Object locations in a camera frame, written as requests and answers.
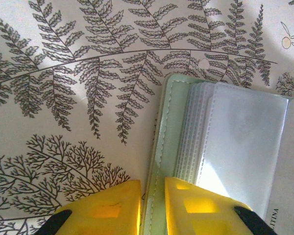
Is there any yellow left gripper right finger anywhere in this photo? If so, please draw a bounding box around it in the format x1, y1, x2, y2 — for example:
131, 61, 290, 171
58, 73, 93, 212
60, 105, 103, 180
164, 176, 279, 235

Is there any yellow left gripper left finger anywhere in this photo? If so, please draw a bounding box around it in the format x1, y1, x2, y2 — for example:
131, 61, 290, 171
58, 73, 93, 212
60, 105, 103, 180
35, 180, 142, 235

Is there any white card black text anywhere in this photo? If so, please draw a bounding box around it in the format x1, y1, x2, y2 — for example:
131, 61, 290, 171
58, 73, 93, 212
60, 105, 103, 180
264, 97, 294, 235

